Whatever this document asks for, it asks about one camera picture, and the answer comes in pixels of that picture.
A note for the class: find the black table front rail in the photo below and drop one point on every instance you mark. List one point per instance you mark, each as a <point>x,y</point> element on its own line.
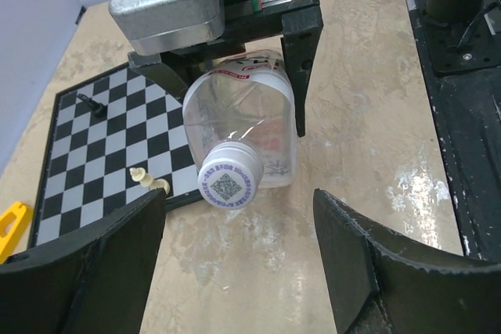
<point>458,44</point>

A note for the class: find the grapefruit tea bottle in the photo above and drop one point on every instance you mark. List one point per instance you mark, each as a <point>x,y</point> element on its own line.
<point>246,98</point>

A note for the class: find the white chess piece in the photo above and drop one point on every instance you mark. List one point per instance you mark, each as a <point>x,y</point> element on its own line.
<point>147,181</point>

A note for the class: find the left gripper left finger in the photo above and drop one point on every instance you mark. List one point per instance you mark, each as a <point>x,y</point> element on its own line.
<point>92,280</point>

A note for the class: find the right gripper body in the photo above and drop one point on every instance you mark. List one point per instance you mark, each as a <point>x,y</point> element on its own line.
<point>245,21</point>

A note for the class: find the yellow triangle toy far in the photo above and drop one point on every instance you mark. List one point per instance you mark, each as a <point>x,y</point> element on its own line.
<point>14,222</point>

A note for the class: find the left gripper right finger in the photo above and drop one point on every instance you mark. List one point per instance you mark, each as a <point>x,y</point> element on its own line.
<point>380,281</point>

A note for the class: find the black chess piece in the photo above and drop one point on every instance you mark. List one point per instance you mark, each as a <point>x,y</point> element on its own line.
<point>97,108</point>

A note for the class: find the white tea bottle cap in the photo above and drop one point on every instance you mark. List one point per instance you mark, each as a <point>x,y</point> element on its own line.
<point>230,175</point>

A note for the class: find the chessboard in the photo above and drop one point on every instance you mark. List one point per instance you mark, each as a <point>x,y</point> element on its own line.
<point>85,172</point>

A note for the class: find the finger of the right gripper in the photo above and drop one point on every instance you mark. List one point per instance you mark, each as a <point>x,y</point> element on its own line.
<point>154,69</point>
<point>303,68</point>

